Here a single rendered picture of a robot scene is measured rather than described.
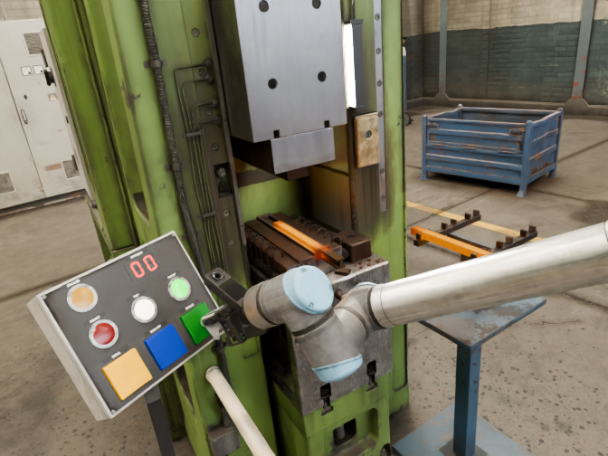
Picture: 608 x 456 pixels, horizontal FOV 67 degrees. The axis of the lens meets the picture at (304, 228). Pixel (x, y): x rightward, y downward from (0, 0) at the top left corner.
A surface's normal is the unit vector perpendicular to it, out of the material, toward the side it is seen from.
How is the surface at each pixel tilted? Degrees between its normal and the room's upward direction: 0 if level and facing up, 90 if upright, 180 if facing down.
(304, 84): 90
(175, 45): 90
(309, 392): 90
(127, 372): 60
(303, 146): 90
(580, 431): 0
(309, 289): 55
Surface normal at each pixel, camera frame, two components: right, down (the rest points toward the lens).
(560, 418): -0.10, -0.92
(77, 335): 0.66, -0.33
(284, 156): 0.50, 0.28
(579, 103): -0.80, 0.29
